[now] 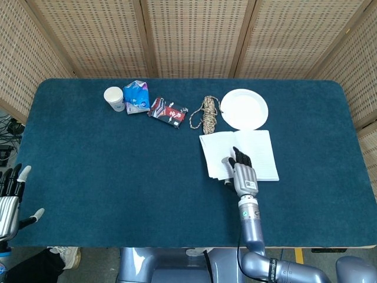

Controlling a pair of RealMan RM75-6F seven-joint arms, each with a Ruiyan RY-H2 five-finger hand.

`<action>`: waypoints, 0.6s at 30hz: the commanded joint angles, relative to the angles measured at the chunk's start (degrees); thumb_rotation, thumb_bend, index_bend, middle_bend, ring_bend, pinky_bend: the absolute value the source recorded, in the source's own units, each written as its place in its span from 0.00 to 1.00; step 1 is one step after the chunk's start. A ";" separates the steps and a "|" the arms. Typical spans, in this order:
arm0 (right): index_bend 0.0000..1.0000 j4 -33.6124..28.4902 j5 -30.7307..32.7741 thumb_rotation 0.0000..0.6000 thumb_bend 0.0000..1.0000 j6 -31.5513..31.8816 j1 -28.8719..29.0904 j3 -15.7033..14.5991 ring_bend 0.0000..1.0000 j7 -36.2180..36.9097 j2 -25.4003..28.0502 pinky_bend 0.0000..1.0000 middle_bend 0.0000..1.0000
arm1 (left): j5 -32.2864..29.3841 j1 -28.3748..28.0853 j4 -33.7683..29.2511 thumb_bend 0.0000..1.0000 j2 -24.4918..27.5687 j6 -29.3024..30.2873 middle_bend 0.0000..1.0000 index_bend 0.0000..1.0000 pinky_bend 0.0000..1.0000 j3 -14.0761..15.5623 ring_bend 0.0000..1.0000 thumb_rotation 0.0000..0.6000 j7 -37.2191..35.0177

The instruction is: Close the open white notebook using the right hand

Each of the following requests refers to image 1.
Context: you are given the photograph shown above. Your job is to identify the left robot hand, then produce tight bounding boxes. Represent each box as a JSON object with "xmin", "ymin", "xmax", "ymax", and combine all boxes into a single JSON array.
[{"xmin": 0, "ymin": 163, "xmax": 45, "ymax": 243}]

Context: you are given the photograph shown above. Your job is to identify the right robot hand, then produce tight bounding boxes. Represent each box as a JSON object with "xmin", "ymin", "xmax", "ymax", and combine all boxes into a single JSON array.
[{"xmin": 221, "ymin": 146, "xmax": 260, "ymax": 197}]

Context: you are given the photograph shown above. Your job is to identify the white notebook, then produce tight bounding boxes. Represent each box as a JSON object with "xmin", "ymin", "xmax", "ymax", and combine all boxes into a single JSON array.
[{"xmin": 199, "ymin": 129, "xmax": 280, "ymax": 182}]

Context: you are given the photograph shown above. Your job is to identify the white paper plate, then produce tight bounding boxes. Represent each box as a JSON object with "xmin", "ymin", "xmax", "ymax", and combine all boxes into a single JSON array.
[{"xmin": 220, "ymin": 88, "xmax": 269, "ymax": 131}]

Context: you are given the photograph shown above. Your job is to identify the white sneaker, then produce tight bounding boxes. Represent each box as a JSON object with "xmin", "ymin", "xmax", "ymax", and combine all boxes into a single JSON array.
[{"xmin": 49, "ymin": 246, "xmax": 81, "ymax": 269}]

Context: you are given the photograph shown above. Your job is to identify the black red snack packet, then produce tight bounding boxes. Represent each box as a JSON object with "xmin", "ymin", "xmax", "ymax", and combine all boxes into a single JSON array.
[{"xmin": 147, "ymin": 96, "xmax": 189, "ymax": 130}]

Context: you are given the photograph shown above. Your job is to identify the grey robot torso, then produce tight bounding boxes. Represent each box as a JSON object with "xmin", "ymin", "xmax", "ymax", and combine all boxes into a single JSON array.
[{"xmin": 116, "ymin": 246, "xmax": 245, "ymax": 283}]

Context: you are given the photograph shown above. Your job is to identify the blue table mat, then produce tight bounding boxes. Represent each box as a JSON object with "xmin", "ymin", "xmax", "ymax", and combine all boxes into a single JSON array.
[{"xmin": 8, "ymin": 78, "xmax": 373, "ymax": 249}]

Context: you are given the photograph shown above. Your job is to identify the blue tissue pack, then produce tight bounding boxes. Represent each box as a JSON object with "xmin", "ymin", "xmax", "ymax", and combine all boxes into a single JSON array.
[{"xmin": 123, "ymin": 80, "xmax": 151, "ymax": 115}]

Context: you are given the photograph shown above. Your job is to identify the white paper cup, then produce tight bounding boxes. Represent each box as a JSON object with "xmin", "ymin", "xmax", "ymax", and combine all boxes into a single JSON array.
[{"xmin": 103, "ymin": 86, "xmax": 125, "ymax": 113}]

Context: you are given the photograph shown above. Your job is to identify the woven bamboo screen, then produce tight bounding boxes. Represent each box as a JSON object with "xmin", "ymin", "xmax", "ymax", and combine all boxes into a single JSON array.
[{"xmin": 0, "ymin": 0, "xmax": 377, "ymax": 189}]

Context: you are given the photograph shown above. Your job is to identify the black floor cables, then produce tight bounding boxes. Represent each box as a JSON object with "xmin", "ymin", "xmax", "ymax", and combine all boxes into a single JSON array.
[{"xmin": 0, "ymin": 110, "xmax": 26, "ymax": 169}]

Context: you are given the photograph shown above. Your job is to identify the coiled braided rope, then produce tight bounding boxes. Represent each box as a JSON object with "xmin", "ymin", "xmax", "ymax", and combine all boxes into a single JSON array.
[{"xmin": 188, "ymin": 95, "xmax": 221, "ymax": 137}]

